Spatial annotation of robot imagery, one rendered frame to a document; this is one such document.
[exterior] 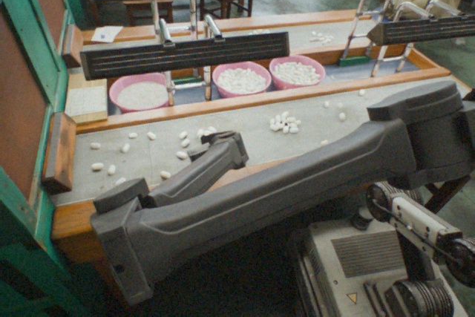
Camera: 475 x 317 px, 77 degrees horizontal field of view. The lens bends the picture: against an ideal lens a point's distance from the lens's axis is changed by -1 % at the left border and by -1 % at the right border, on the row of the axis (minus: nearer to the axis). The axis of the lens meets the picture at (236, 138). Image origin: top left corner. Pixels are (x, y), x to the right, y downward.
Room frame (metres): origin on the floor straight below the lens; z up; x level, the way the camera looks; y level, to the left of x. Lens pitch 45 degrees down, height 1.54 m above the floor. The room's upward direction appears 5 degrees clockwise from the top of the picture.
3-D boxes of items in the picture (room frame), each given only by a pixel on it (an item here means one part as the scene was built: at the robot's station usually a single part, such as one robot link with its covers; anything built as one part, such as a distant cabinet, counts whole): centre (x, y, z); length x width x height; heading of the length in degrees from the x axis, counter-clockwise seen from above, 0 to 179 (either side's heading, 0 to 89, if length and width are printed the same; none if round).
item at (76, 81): (0.95, 0.61, 0.77); 0.33 x 0.15 x 0.01; 21
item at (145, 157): (0.93, -0.28, 0.73); 1.81 x 0.30 x 0.02; 111
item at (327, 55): (1.40, -0.10, 0.71); 1.81 x 0.05 x 0.11; 111
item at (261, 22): (1.76, 0.04, 0.67); 1.81 x 0.12 x 0.19; 111
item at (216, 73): (1.18, 0.00, 0.72); 0.27 x 0.27 x 0.10
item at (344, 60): (1.62, -0.59, 0.90); 0.20 x 0.19 x 0.45; 111
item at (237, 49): (0.83, 0.15, 1.08); 0.62 x 0.08 x 0.07; 111
